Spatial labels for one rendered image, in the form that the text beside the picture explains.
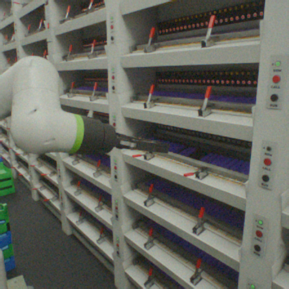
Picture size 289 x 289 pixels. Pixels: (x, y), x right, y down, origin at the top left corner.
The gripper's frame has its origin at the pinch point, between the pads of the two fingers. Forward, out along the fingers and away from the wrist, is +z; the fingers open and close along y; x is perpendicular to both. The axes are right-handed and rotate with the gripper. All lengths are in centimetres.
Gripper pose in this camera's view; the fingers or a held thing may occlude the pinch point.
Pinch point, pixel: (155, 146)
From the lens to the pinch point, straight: 81.9
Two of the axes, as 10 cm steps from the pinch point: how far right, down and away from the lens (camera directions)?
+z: 7.5, 1.1, 6.5
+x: -2.1, 9.8, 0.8
